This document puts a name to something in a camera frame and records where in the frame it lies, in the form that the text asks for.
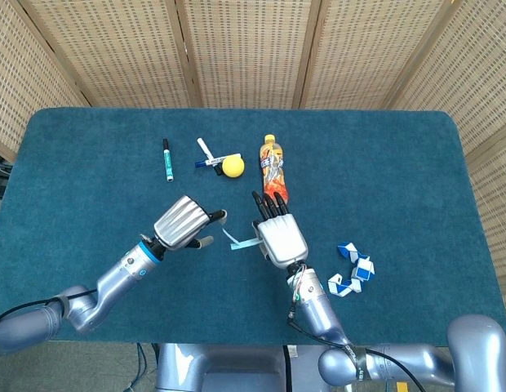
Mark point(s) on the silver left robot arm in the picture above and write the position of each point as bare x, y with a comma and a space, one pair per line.
114, 277

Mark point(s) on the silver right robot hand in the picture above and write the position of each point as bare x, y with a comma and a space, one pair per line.
281, 241

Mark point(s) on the silver robot torso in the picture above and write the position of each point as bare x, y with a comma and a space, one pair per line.
220, 367

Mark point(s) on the green whiteboard marker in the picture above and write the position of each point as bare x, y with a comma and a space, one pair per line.
168, 161

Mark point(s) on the teal felt table cover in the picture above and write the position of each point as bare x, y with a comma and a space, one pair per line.
379, 183

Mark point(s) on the blue white snake puzzle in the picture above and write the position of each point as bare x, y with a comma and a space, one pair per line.
361, 271

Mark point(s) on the woven rattan screen panel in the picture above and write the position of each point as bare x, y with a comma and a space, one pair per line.
359, 53
481, 81
249, 53
20, 94
114, 53

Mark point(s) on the light blue paper strip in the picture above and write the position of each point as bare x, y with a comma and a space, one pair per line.
241, 244

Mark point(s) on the yellow foam ball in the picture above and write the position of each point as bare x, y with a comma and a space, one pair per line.
233, 167

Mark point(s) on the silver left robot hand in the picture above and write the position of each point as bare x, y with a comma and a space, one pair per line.
179, 222

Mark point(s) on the orange drink plastic bottle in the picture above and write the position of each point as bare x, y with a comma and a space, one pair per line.
272, 171

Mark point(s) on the white marker black cap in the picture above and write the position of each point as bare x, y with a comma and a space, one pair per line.
207, 154

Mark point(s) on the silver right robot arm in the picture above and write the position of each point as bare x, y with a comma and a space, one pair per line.
318, 310

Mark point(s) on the white marker blue cap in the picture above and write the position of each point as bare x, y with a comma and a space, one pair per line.
202, 163

